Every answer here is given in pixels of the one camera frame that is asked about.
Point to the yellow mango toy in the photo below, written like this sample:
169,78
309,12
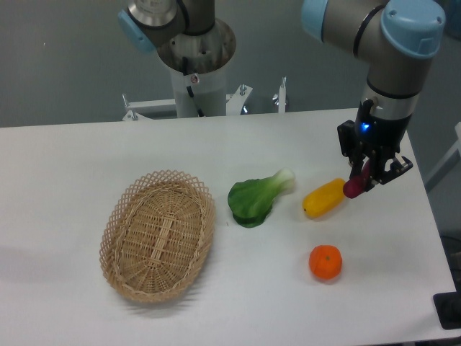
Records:
324,198

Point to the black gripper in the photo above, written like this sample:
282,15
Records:
368,133

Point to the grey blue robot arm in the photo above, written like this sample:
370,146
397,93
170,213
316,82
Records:
398,40

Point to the black device at table edge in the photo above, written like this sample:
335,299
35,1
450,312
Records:
448,309

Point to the purple sweet potato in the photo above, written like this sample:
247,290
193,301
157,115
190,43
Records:
357,185

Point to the white frame at right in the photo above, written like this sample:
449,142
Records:
447,162

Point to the green bok choy toy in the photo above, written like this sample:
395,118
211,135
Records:
251,201

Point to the orange tangerine toy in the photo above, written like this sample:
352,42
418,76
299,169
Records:
325,262

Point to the woven wicker basket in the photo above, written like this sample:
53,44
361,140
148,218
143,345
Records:
158,237

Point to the white metal mounting frame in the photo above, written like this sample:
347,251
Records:
151,106

